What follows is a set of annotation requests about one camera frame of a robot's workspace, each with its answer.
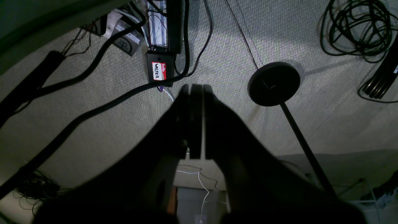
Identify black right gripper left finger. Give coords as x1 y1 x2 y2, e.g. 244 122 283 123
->
41 85 189 224

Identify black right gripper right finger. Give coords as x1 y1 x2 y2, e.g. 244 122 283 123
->
191 84 367 224

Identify black stand pole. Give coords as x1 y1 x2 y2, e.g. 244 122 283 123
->
280 101 336 196

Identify black round stand base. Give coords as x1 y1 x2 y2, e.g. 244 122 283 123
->
248 62 300 107

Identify black folded tripod legs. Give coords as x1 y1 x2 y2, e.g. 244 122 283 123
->
357 37 398 104

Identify grey power adapter brick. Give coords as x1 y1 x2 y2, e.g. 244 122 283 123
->
101 9 144 57

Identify white thin cable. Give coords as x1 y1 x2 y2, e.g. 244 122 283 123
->
176 168 220 224

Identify coiled black cable bundle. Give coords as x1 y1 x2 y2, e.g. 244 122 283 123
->
320 0 398 63

